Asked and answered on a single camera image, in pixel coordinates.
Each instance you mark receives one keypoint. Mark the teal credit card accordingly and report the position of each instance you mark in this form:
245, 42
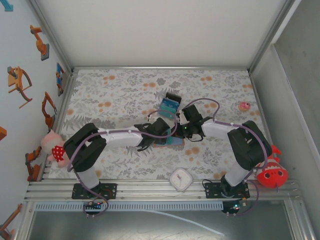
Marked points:
167, 110
170, 138

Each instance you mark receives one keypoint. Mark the pink leather card holder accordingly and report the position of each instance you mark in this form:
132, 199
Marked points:
178, 143

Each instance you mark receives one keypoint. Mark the blue and black card stack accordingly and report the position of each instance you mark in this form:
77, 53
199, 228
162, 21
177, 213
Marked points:
171, 107

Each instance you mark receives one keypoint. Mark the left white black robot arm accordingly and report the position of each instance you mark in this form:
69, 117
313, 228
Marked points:
117, 137

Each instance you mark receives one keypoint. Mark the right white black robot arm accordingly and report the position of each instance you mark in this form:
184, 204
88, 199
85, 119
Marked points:
250, 145

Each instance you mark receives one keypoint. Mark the blue credit card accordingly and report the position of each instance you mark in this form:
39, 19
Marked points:
170, 102

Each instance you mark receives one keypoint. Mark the white square clock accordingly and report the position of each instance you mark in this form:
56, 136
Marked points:
181, 180

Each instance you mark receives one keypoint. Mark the pink toy donut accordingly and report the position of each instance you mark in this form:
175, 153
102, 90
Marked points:
244, 106

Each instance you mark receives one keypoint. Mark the floral table mat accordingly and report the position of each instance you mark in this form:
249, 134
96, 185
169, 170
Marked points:
112, 82

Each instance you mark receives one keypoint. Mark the right small circuit board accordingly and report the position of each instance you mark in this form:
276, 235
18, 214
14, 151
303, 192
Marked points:
238, 204

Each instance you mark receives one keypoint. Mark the small circuit board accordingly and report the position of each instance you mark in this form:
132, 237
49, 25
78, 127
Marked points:
238, 204
92, 205

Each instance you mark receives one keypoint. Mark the red plush fish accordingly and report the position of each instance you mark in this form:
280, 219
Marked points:
271, 175

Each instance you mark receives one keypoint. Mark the left small circuit board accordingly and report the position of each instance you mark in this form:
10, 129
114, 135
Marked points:
92, 205

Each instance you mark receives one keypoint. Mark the pink plush pig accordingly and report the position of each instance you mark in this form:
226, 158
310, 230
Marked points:
56, 150

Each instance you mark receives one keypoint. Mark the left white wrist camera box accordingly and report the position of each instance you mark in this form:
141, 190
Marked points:
152, 120

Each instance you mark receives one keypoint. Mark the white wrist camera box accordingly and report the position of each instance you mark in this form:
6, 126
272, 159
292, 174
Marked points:
183, 117
152, 120

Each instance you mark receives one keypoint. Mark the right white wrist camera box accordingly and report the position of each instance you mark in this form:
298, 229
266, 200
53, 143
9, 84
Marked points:
183, 117

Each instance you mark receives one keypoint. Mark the aluminium frame bar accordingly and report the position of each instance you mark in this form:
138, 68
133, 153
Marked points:
160, 68
66, 100
50, 32
272, 32

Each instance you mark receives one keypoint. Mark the wide aluminium base rail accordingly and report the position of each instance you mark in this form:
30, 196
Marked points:
150, 192

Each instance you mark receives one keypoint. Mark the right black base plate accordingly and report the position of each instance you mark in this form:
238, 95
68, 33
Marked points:
212, 190

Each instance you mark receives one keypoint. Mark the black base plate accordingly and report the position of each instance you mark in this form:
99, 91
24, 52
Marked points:
212, 190
110, 191

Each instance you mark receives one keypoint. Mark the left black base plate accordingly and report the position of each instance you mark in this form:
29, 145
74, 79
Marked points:
110, 191

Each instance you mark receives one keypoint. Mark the blue wall sticker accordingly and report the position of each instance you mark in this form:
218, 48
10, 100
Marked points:
8, 6

